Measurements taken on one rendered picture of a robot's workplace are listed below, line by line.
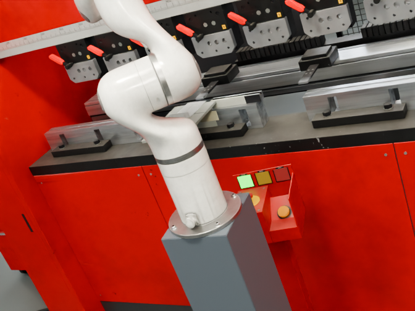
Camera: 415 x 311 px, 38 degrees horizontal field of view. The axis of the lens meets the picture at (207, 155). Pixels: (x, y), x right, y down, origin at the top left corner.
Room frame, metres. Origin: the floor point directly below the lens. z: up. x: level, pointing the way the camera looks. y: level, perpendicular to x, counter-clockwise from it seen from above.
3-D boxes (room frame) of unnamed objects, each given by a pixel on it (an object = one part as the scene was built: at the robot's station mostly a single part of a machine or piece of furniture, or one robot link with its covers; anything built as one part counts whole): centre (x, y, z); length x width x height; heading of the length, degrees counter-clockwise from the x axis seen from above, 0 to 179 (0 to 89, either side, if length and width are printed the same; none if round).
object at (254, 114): (2.12, -0.08, 0.92); 0.39 x 0.06 x 0.10; 56
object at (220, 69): (2.27, -0.12, 1.01); 0.26 x 0.12 x 0.05; 146
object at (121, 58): (2.28, 0.15, 1.26); 0.15 x 0.09 x 0.17; 56
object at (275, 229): (1.68, -0.12, 0.75); 0.20 x 0.16 x 0.18; 69
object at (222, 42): (2.05, -0.18, 1.26); 0.15 x 0.09 x 0.17; 56
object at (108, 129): (2.46, 0.42, 0.92); 0.50 x 0.06 x 0.10; 56
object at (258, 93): (2.06, -0.17, 0.99); 0.20 x 0.03 x 0.03; 56
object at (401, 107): (1.76, -0.50, 0.89); 0.30 x 0.05 x 0.03; 56
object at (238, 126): (2.08, -0.03, 0.89); 0.30 x 0.05 x 0.03; 56
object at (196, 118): (2.03, 0.05, 1.00); 0.26 x 0.18 x 0.01; 146
